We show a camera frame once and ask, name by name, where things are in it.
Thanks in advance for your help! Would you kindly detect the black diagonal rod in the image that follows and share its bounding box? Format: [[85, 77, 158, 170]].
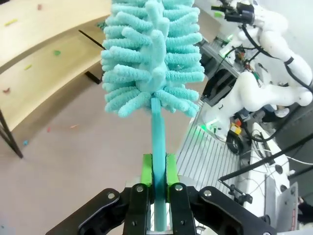
[[219, 136, 313, 183]]

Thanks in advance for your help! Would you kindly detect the wooden table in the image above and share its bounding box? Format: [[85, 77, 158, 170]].
[[0, 0, 113, 159]]

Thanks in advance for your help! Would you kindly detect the turquoise microfibre duster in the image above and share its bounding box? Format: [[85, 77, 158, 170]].
[[101, 0, 205, 232]]

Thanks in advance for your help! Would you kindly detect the black equipment box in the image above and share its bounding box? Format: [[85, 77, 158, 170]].
[[200, 68, 239, 107]]

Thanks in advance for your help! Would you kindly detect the electronics with coloured wires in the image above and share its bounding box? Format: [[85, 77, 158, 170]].
[[233, 46, 264, 81]]

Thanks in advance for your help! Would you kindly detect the white cabinet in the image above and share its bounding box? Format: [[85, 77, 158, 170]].
[[244, 122, 304, 221]]

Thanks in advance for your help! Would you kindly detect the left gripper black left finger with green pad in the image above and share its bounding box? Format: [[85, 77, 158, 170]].
[[45, 153, 155, 235]]

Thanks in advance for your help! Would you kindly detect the white sneaker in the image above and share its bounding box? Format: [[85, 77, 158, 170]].
[[274, 107, 291, 118]]

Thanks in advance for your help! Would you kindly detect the ribbed aluminium base plate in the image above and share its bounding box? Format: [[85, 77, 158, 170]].
[[176, 105, 247, 190]]

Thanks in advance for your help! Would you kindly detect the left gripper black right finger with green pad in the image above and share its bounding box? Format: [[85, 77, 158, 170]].
[[166, 153, 278, 235]]

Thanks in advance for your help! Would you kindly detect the black cable coil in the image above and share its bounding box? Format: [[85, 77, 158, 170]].
[[225, 133, 242, 154]]

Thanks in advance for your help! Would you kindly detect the grey metal panel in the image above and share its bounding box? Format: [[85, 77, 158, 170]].
[[265, 174, 300, 231]]

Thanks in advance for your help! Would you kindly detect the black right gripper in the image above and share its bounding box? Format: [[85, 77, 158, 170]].
[[224, 2, 255, 23]]

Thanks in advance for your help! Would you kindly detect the yellow emergency stop button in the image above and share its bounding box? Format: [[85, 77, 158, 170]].
[[229, 123, 243, 136]]

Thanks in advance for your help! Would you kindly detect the black cable on robot arm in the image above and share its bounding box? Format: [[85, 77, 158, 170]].
[[241, 23, 313, 92]]

